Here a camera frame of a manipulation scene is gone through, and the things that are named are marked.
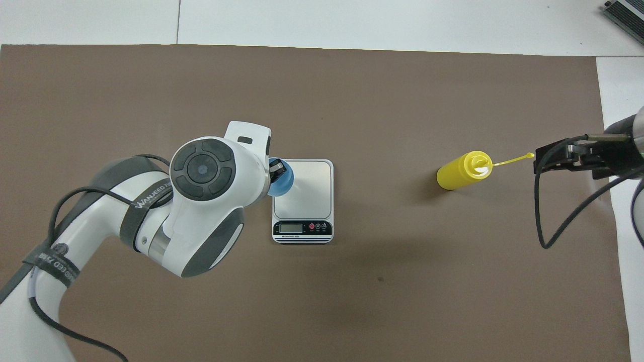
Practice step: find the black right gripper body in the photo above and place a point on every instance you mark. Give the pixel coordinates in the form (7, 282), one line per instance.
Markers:
(616, 146)

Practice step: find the light blue plastic cup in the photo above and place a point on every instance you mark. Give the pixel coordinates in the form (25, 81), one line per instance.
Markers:
(287, 183)

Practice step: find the yellow squeeze bottle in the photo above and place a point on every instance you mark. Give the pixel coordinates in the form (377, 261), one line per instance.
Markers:
(455, 176)

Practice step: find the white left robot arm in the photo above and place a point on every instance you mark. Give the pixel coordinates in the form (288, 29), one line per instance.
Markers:
(201, 216)

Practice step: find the digital kitchen scale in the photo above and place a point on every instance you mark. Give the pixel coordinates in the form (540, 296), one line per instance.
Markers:
(307, 201)

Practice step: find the grey ribbed metal device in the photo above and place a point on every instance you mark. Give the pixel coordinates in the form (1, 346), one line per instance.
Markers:
(629, 15)

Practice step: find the brown table mat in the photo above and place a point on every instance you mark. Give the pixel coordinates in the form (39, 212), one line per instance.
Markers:
(402, 100)

